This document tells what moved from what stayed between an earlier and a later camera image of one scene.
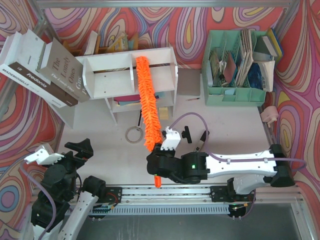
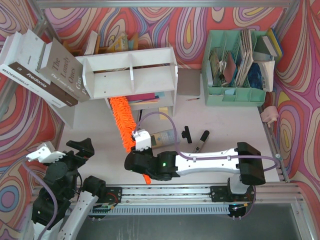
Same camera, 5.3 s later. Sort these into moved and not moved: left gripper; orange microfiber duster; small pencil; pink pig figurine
Moved: orange microfiber duster
Not moved: small pencil; left gripper; pink pig figurine
